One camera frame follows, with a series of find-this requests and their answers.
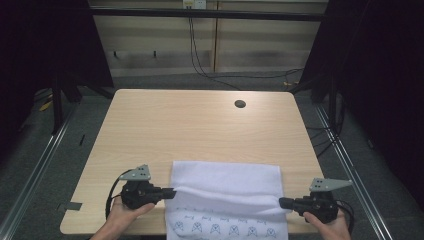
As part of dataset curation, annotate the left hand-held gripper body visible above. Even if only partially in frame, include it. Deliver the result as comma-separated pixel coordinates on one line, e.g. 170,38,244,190
118,163,165,211

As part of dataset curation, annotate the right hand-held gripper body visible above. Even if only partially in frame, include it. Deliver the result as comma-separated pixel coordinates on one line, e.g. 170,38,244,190
292,177,354,225

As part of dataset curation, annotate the white towel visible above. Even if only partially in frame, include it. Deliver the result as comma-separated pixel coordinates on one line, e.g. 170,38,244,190
164,160,290,240

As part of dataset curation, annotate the person's right hand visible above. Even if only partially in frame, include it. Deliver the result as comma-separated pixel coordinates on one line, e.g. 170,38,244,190
302,208,353,240

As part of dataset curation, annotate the person's left hand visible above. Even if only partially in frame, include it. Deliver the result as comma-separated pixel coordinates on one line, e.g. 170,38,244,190
105,196,156,235

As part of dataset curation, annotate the black metal stand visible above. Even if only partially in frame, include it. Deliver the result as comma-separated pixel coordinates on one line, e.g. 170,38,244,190
287,71,341,129
49,68,115,136

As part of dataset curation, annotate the yellow floor object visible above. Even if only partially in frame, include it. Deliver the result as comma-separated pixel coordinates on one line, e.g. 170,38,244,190
38,99,54,113

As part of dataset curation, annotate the black curtain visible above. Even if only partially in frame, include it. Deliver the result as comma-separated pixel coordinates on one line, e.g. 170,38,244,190
0,0,114,161
299,0,424,211

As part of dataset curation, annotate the left hand-held gripper black cable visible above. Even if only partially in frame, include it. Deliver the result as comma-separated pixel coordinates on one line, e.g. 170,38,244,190
104,168,133,220

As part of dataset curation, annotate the hand-held gripper black cable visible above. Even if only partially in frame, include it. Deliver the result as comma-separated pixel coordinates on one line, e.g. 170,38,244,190
334,198,356,235
104,168,133,220

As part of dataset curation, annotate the right hand-held gripper black cable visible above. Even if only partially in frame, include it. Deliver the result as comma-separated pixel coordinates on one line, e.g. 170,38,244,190
334,198,356,235

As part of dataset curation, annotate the aluminium floor rail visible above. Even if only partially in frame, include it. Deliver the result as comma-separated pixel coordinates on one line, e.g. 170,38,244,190
0,102,80,240
314,104,395,240

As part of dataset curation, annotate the bundle of black floor cables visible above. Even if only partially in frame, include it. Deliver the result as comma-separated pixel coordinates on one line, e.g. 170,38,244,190
305,93,348,158

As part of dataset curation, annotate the black cable along floor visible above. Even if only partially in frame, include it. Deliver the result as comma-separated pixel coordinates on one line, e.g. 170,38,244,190
205,67,305,82

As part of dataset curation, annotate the black hanging wall cable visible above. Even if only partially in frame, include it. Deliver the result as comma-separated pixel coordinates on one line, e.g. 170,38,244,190
187,15,242,91

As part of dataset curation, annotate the black horizontal frame bar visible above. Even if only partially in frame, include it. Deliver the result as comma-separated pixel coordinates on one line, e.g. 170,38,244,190
89,7,327,23

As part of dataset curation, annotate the white wall socket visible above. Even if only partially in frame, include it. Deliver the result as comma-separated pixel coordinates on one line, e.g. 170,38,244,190
182,0,208,10

